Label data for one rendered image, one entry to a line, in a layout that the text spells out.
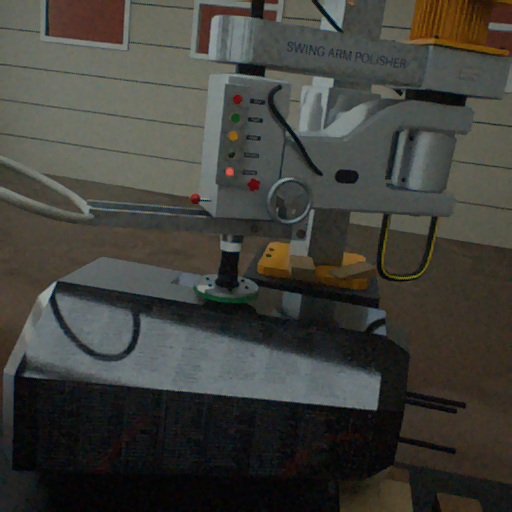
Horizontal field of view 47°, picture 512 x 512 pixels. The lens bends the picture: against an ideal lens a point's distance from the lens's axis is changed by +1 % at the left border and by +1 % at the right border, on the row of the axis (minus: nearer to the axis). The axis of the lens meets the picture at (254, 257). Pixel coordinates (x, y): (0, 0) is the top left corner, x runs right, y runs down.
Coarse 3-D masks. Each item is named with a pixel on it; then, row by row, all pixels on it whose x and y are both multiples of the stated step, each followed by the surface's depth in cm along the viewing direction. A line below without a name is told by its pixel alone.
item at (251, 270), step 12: (252, 264) 270; (372, 264) 296; (252, 276) 252; (264, 276) 254; (276, 288) 250; (288, 288) 250; (300, 288) 249; (312, 288) 248; (324, 288) 248; (336, 288) 250; (372, 288) 256; (336, 300) 248; (348, 300) 247; (360, 300) 246; (372, 300) 245
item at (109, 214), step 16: (96, 208) 167; (112, 208) 179; (128, 208) 181; (144, 208) 182; (160, 208) 184; (176, 208) 185; (192, 208) 188; (96, 224) 168; (112, 224) 170; (128, 224) 171; (144, 224) 173; (160, 224) 174; (176, 224) 176; (192, 224) 177; (208, 224) 179; (224, 224) 180; (240, 224) 182; (256, 224) 184; (272, 224) 185
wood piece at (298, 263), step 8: (296, 256) 258; (304, 256) 260; (288, 264) 260; (296, 264) 245; (304, 264) 247; (312, 264) 248; (296, 272) 241; (304, 272) 241; (312, 272) 241; (312, 280) 242
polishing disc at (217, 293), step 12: (204, 276) 198; (216, 276) 200; (240, 276) 202; (216, 288) 187; (228, 288) 189; (240, 288) 190; (252, 288) 192; (216, 300) 183; (228, 300) 183; (240, 300) 184
